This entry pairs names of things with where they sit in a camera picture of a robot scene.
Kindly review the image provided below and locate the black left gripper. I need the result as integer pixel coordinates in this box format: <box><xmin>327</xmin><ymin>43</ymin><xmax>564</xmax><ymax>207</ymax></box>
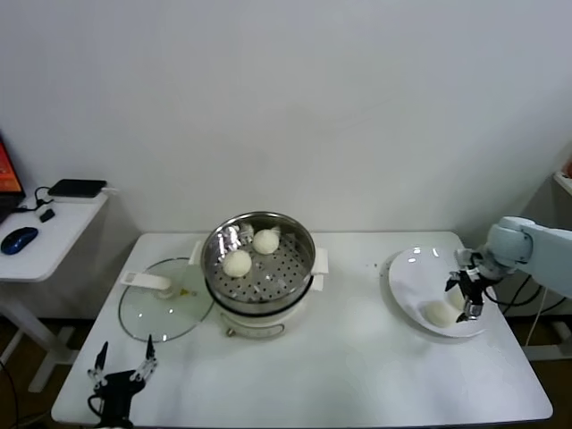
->
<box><xmin>87</xmin><ymin>334</ymin><xmax>158</xmax><ymax>416</ymax></box>

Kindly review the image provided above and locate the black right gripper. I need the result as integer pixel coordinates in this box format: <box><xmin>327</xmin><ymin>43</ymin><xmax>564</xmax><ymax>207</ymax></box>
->
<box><xmin>444</xmin><ymin>267</ymin><xmax>488</xmax><ymax>324</ymax></box>

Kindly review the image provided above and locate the perforated steel steamer basket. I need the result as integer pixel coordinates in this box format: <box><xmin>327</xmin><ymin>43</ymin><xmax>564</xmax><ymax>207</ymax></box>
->
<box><xmin>188</xmin><ymin>210</ymin><xmax>331</xmax><ymax>316</ymax></box>

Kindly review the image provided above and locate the white round plate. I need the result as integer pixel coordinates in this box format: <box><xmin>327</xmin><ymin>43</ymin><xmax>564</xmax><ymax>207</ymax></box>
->
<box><xmin>379</xmin><ymin>247</ymin><xmax>500</xmax><ymax>339</ymax></box>

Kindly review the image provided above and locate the white floor stand foot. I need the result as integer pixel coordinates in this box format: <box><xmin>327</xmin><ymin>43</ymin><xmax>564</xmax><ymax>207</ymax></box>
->
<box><xmin>522</xmin><ymin>321</ymin><xmax>572</xmax><ymax>361</ymax></box>

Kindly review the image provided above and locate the white side desk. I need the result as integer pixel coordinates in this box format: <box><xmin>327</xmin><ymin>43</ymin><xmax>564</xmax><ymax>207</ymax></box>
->
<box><xmin>0</xmin><ymin>189</ymin><xmax>111</xmax><ymax>394</ymax></box>

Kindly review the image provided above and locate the white shelf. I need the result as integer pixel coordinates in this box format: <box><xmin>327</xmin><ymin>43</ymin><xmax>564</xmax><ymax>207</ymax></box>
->
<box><xmin>551</xmin><ymin>172</ymin><xmax>572</xmax><ymax>198</ymax></box>

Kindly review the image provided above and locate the blue computer mouse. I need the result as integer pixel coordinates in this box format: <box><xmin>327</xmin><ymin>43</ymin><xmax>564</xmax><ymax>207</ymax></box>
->
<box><xmin>0</xmin><ymin>226</ymin><xmax>39</xmax><ymax>256</ymax></box>

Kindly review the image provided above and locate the black flat box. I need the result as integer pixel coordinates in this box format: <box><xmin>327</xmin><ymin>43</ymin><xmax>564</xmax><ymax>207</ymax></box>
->
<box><xmin>46</xmin><ymin>179</ymin><xmax>107</xmax><ymax>198</ymax></box>

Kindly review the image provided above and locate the laptop with red screen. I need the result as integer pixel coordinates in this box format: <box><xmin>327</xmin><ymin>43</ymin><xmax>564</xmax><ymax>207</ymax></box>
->
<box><xmin>0</xmin><ymin>131</ymin><xmax>26</xmax><ymax>224</ymax></box>

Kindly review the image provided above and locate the glass lid with white handle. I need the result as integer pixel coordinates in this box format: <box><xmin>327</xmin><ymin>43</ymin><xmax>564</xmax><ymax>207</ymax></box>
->
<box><xmin>117</xmin><ymin>257</ymin><xmax>215</xmax><ymax>344</ymax></box>

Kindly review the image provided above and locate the white hanging cable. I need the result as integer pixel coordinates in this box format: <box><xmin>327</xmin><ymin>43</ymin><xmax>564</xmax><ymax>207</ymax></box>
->
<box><xmin>526</xmin><ymin>285</ymin><xmax>549</xmax><ymax>349</ymax></box>

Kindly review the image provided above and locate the black power cable with plug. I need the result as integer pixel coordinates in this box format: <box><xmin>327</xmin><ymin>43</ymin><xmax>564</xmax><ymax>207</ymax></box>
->
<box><xmin>502</xmin><ymin>292</ymin><xmax>571</xmax><ymax>315</ymax></box>

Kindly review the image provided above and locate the black desk cable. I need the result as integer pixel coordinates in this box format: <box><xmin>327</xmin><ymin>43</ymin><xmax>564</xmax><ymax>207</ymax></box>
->
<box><xmin>13</xmin><ymin>185</ymin><xmax>57</xmax><ymax>215</ymax></box>

